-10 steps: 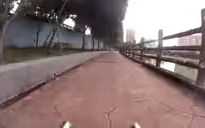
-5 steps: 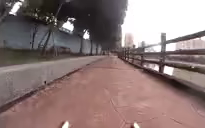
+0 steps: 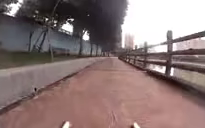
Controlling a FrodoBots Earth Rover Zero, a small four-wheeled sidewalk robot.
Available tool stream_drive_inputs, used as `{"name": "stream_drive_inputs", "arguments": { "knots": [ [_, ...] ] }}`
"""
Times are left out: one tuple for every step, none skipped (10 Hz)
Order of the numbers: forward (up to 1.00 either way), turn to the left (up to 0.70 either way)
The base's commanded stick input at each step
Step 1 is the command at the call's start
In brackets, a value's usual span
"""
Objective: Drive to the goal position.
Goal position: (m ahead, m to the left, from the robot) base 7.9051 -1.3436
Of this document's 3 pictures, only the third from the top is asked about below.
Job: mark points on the red paved path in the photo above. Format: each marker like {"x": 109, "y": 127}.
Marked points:
{"x": 113, "y": 93}

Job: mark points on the tall building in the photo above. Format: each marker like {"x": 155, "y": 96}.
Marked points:
{"x": 129, "y": 40}

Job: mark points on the row of trees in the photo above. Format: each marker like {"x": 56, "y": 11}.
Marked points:
{"x": 100, "y": 23}

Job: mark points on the water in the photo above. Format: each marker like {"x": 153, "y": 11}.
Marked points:
{"x": 158, "y": 68}

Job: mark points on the wooden railing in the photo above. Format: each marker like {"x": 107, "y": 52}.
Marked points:
{"x": 170, "y": 53}

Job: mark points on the robot's own part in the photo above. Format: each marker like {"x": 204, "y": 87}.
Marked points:
{"x": 135, "y": 125}
{"x": 66, "y": 124}

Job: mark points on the dark kerb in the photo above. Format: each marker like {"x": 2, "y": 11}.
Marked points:
{"x": 176, "y": 83}

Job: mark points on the grass verge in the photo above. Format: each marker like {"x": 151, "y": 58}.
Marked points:
{"x": 13, "y": 59}

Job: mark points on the blue-grey building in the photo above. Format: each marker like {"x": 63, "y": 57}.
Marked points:
{"x": 13, "y": 36}

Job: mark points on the distant buildings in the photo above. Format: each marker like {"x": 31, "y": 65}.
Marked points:
{"x": 193, "y": 43}

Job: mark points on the low concrete wall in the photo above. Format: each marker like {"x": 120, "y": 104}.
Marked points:
{"x": 20, "y": 81}

